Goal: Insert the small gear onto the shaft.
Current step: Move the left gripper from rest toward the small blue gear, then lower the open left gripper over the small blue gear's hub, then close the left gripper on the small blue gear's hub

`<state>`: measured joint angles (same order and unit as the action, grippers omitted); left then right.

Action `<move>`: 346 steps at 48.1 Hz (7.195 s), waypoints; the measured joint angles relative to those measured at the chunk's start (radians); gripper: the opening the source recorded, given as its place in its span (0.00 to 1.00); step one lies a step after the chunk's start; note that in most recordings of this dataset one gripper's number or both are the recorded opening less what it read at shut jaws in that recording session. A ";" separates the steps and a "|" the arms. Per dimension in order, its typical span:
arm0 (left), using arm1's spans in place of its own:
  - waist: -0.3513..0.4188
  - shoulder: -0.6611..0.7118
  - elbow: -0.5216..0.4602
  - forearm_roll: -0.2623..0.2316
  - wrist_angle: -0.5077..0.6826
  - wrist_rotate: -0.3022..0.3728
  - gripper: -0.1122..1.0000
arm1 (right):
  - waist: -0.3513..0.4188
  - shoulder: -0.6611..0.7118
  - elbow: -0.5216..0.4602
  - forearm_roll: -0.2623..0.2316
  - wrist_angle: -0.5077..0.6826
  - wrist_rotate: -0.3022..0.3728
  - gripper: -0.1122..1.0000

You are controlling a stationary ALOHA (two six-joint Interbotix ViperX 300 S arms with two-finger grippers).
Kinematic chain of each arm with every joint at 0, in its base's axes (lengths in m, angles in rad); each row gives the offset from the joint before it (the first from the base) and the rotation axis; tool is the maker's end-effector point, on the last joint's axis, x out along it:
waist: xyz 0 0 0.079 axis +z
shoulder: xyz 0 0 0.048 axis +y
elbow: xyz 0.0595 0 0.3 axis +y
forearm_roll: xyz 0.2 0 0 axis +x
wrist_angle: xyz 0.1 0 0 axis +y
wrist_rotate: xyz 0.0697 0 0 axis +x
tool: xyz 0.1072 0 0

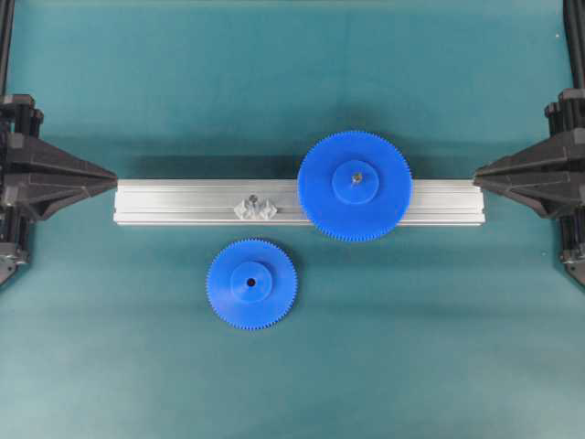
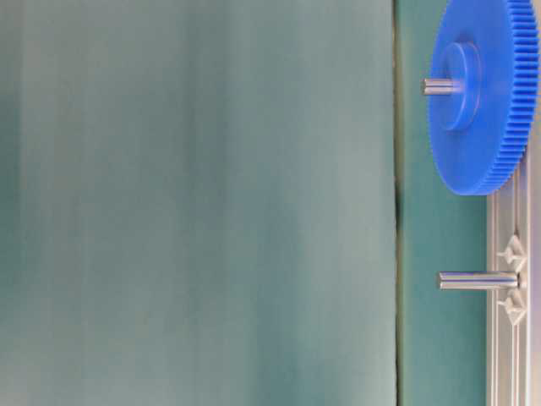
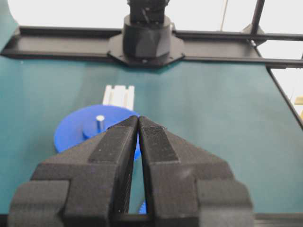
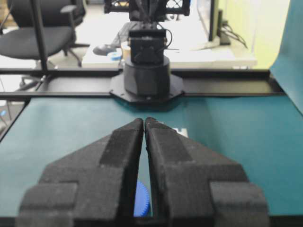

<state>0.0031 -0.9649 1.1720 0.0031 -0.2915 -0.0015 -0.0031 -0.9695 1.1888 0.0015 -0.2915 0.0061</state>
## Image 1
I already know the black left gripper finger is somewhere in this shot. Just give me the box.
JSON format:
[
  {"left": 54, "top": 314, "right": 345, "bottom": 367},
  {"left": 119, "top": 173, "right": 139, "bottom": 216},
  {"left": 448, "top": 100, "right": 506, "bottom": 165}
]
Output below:
[
  {"left": 7, "top": 134, "right": 117, "bottom": 180},
  {"left": 7, "top": 176, "right": 117, "bottom": 221}
]

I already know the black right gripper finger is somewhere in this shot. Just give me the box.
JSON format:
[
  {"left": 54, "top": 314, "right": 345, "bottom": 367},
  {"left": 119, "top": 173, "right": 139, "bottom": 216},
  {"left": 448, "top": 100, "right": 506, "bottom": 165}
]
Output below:
[
  {"left": 474, "top": 134, "right": 577, "bottom": 177},
  {"left": 473, "top": 177, "right": 577, "bottom": 220}
]

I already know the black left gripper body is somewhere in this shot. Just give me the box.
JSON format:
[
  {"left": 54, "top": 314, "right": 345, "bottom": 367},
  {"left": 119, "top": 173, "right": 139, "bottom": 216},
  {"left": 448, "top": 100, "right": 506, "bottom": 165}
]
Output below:
[{"left": 1, "top": 94, "right": 44, "bottom": 256}]

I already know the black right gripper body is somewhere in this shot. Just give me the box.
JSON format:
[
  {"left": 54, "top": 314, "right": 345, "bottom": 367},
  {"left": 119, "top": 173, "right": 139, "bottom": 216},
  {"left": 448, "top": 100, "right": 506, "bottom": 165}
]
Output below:
[{"left": 545, "top": 89, "right": 584, "bottom": 265}]

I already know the small blue plastic gear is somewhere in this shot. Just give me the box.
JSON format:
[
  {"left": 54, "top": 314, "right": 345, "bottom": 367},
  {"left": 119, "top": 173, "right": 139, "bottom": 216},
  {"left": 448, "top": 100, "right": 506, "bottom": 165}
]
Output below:
[{"left": 206, "top": 239, "right": 298, "bottom": 331}]

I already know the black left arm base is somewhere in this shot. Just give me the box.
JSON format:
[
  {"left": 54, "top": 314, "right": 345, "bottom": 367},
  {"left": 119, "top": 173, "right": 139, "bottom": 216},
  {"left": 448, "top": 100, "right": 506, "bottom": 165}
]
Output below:
[{"left": 0, "top": 242, "right": 19, "bottom": 285}]

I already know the steel shaft of large gear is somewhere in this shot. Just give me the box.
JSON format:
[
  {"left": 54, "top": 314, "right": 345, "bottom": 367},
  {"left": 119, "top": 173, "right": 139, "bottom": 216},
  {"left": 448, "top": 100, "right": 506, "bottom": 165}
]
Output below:
[{"left": 352, "top": 172, "right": 363, "bottom": 185}]

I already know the large blue plastic gear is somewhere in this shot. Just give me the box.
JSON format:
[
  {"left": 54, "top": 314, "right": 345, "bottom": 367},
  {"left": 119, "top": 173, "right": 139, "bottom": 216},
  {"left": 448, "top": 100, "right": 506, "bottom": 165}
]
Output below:
[{"left": 297, "top": 131, "right": 413, "bottom": 242}]

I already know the teal table mat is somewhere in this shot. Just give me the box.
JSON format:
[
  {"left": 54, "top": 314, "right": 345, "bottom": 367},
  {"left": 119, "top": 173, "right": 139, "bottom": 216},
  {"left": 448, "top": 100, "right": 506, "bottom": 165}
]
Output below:
[{"left": 1, "top": 1, "right": 584, "bottom": 438}]

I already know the aluminium extrusion rail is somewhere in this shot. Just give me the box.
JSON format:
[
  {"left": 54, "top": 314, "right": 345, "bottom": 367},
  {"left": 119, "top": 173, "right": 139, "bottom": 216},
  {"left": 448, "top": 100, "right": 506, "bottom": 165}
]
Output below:
[{"left": 113, "top": 179, "right": 485, "bottom": 226}]

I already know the black right frame post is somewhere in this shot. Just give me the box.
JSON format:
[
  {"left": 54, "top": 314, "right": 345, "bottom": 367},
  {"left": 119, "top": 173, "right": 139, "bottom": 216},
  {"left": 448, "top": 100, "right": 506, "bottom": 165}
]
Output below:
[{"left": 563, "top": 0, "right": 584, "bottom": 89}]

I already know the black frame post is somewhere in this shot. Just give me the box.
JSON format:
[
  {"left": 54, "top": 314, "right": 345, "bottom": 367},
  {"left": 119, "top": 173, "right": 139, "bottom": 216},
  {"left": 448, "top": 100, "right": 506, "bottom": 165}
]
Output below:
[
  {"left": 0, "top": 0, "right": 16, "bottom": 95},
  {"left": 563, "top": 0, "right": 584, "bottom": 89}
]

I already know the black left frame post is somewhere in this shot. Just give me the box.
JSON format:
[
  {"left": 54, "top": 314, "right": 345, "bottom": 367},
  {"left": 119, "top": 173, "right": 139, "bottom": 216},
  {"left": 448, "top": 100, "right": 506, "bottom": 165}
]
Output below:
[{"left": 0, "top": 0, "right": 16, "bottom": 95}]

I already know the small steel shaft with bracket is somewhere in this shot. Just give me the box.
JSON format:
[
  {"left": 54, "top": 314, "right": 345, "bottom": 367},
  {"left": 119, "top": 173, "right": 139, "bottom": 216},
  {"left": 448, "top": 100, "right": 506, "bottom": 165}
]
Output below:
[{"left": 233, "top": 194, "right": 278, "bottom": 221}]

